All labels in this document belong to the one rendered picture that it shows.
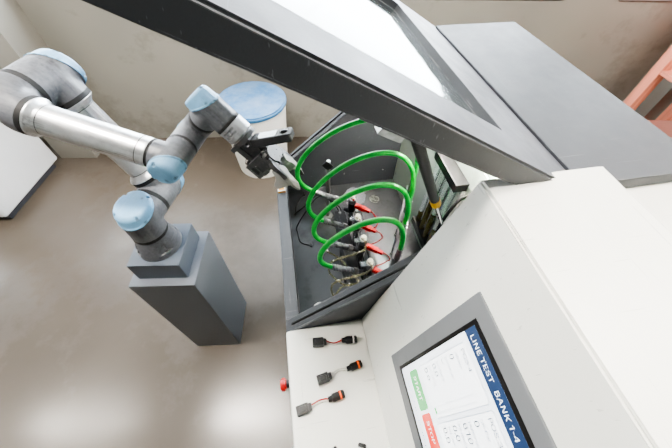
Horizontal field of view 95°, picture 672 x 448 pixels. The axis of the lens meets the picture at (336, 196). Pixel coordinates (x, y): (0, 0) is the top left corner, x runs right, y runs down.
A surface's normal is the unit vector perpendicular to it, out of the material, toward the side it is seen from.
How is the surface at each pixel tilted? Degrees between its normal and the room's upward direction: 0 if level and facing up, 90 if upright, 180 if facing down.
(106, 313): 0
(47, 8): 90
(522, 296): 76
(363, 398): 0
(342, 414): 0
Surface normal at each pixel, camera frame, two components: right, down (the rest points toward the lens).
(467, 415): -0.95, -0.04
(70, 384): 0.03, -0.65
